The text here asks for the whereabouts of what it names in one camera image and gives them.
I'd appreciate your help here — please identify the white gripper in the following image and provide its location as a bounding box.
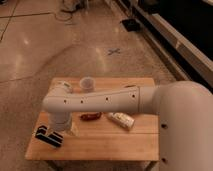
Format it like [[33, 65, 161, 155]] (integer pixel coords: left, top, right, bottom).
[[49, 113, 78, 136]]

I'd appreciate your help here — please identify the blue black eraser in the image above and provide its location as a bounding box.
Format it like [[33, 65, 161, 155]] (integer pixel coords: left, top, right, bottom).
[[35, 125, 63, 147]]

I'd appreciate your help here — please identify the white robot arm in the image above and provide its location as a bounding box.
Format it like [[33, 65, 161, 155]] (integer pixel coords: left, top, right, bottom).
[[43, 81, 213, 171]]

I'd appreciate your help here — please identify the red brown snack bar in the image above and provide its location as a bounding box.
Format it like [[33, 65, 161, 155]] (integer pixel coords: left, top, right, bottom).
[[80, 112, 102, 121]]

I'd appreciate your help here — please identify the clear plastic cup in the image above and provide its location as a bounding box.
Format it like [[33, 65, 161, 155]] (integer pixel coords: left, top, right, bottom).
[[79, 77, 95, 93]]

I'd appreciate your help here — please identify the white plastic bottle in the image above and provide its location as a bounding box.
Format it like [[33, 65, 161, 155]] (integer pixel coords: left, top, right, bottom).
[[107, 113, 135, 130]]

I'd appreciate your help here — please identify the black floor box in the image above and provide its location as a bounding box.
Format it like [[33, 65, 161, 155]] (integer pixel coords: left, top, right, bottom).
[[121, 19, 140, 32]]

